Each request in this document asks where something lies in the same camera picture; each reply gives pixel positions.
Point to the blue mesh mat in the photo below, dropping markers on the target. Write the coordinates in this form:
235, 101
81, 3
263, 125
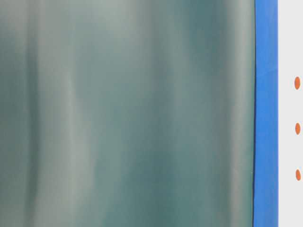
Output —
266, 114

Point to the white board with orange dots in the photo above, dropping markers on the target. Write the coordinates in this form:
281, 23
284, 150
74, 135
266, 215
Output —
290, 113

